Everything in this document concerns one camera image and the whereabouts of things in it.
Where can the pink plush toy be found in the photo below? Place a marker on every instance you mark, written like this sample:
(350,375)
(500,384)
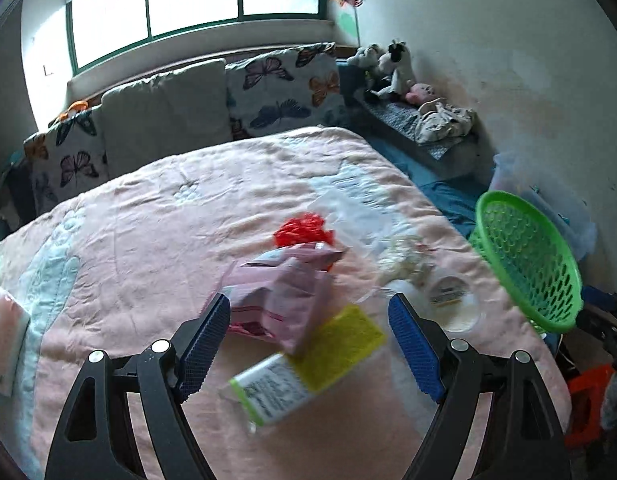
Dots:
(421,94)

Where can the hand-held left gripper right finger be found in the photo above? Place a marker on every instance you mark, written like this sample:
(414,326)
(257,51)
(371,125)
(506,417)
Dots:
(416,350)

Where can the green plastic basket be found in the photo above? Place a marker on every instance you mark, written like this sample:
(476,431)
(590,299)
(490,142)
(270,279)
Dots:
(533,270)

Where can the clear plastic container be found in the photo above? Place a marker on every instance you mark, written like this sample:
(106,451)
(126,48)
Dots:
(456,300)

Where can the clear plastic storage bag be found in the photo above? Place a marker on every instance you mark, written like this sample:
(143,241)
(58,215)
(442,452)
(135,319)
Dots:
(548,200)

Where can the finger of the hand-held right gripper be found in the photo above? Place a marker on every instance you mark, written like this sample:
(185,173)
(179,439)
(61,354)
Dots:
(608,332)
(598,297)

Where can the white tissue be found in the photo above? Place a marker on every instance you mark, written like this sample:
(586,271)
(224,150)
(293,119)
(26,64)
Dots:
(406,257)

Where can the small teal object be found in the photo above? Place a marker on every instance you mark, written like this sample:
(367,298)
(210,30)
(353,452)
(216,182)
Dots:
(13,167)

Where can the orange red snack wrapper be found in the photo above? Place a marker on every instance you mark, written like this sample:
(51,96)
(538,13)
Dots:
(303,230)

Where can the grey plush toy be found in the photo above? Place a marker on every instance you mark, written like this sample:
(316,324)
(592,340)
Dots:
(366,56)

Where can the pink snack bag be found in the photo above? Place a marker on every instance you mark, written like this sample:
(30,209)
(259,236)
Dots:
(283,295)

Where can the black white cow plush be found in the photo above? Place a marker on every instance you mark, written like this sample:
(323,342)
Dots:
(396,67)

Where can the blue bed sheet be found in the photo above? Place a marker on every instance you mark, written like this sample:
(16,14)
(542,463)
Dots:
(438,195)

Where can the butterfly print pillow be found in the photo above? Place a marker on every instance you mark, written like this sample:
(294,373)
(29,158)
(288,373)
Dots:
(68,160)
(283,90)

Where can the patterned bench cushion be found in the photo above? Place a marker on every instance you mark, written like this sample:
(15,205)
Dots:
(403,125)

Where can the patterned cloth bundle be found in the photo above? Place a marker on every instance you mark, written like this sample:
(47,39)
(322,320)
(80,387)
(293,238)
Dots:
(446,122)

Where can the orange toy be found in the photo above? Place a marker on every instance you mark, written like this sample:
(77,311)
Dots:
(76,109)

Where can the pink tissue pack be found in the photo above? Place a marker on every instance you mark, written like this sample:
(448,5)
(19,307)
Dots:
(6,340)

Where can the green framed window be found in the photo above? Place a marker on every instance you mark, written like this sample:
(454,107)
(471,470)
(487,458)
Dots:
(188,0)

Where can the grey pillow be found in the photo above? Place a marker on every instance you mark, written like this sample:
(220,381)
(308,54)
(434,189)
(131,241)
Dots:
(163,115)

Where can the white and yellow carton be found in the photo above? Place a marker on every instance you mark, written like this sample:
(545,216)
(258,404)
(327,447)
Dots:
(333,350)

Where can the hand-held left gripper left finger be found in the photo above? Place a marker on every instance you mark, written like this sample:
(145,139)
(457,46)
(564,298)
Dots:
(206,345)

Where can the pink blanket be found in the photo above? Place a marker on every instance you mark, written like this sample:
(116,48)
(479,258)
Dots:
(163,240)

